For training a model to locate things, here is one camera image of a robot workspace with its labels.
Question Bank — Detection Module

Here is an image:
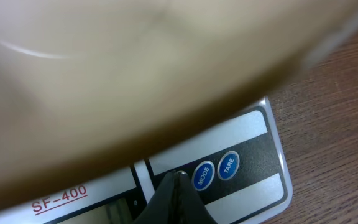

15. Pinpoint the white bowl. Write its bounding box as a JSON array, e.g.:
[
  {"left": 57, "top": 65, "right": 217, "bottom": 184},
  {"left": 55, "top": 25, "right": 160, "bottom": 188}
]
[{"left": 0, "top": 0, "right": 358, "bottom": 211}]

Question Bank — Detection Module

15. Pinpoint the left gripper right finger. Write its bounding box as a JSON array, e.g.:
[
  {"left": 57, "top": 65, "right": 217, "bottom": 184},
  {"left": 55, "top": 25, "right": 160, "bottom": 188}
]
[{"left": 176, "top": 171, "right": 216, "bottom": 224}]

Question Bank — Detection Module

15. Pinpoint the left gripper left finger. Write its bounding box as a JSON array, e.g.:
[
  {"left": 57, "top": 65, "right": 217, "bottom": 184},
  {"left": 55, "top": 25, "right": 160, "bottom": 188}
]
[{"left": 134, "top": 172, "right": 175, "bottom": 224}]

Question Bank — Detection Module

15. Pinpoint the white digital kitchen scale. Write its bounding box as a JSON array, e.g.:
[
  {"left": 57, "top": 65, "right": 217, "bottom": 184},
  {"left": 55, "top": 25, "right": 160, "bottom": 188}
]
[{"left": 0, "top": 98, "right": 293, "bottom": 223}]

